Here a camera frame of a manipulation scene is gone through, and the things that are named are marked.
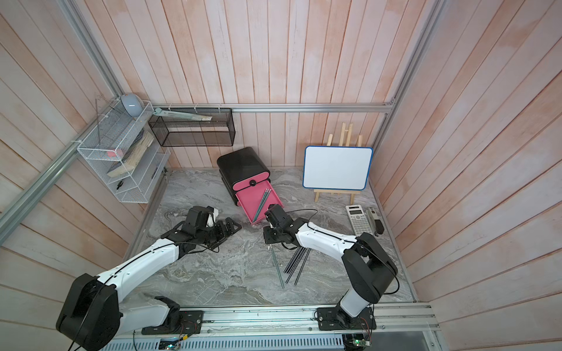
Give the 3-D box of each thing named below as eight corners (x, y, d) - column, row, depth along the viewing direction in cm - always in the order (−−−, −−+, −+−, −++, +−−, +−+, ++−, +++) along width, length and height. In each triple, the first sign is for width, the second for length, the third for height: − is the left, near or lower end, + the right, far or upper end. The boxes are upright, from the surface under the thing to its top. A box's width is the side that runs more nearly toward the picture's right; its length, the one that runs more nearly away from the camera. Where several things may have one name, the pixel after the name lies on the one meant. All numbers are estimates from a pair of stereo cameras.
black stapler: (373, 236, 96) (378, 231, 92) (365, 212, 105) (369, 205, 101) (381, 236, 96) (385, 231, 92) (372, 212, 105) (376, 205, 101)
